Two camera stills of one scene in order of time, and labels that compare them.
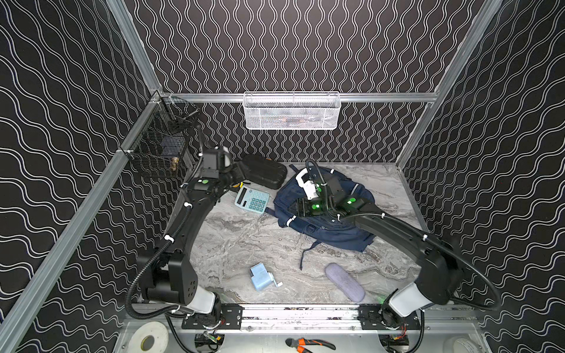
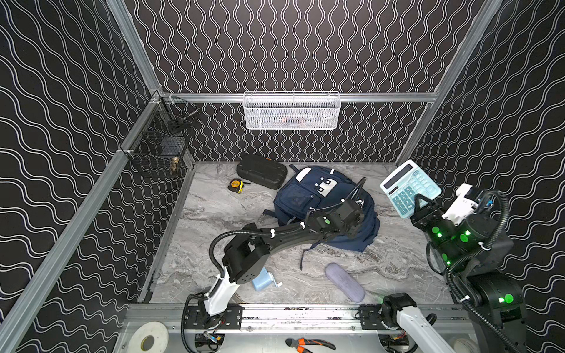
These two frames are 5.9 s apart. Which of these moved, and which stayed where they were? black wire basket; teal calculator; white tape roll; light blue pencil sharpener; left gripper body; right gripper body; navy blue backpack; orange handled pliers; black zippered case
Moved: left gripper body; right gripper body; teal calculator
Stayed: orange handled pliers; white tape roll; black zippered case; navy blue backpack; light blue pencil sharpener; black wire basket
